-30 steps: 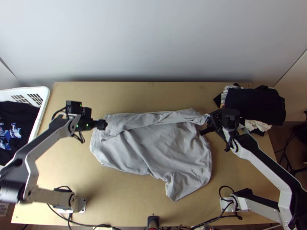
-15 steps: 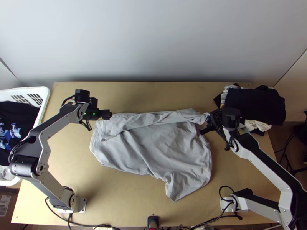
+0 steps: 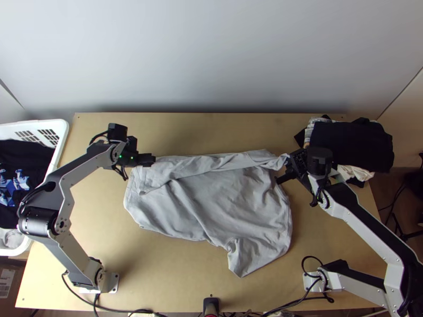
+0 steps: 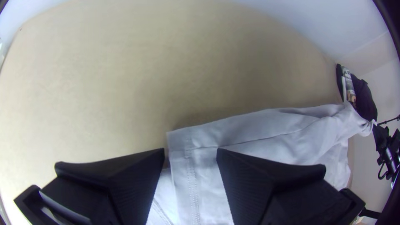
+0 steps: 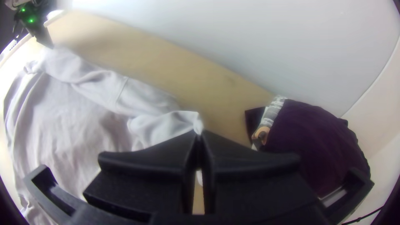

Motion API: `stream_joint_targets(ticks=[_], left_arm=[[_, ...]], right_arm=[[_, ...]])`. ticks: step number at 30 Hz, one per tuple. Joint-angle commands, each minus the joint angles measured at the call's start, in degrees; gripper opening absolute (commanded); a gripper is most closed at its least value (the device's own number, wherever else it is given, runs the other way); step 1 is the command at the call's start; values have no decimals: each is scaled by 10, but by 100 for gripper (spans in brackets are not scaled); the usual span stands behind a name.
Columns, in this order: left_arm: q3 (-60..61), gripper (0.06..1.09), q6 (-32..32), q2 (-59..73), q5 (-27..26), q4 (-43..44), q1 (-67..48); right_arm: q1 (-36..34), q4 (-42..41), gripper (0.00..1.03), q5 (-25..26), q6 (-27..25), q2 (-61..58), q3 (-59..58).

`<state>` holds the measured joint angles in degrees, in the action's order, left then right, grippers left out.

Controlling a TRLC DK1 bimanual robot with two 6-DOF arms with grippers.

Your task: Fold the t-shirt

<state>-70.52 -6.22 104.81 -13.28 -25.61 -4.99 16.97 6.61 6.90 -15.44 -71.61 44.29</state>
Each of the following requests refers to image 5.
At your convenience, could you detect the pile of folded clothes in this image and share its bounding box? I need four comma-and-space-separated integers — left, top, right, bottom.
245, 95, 372, 199

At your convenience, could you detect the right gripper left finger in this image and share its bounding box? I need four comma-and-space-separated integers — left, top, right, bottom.
82, 130, 200, 223

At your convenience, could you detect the light grey t-shirt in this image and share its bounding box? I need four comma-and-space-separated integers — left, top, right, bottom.
3, 47, 205, 225

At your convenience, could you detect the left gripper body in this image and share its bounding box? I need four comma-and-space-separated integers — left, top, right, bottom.
26, 22, 55, 49

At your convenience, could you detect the black cable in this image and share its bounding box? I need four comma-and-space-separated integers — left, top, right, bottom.
340, 206, 385, 225

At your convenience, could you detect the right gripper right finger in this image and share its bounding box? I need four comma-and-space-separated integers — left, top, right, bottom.
200, 130, 319, 217

